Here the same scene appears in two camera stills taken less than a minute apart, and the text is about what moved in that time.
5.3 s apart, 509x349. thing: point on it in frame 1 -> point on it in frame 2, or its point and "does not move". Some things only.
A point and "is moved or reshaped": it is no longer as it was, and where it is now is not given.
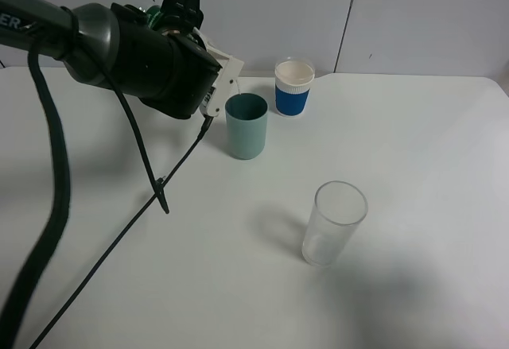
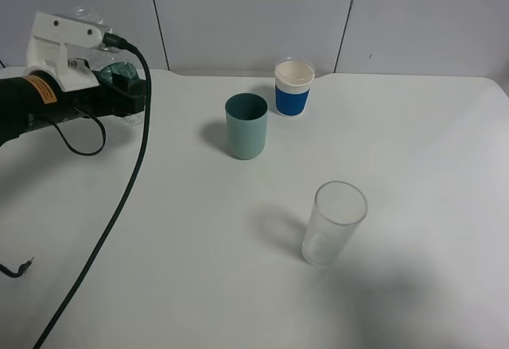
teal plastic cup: (246, 116) does not move
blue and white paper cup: (293, 78) does not move
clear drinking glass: (339, 207) does not move
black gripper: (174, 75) -> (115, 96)
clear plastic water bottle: (153, 14) is moved or reshaped
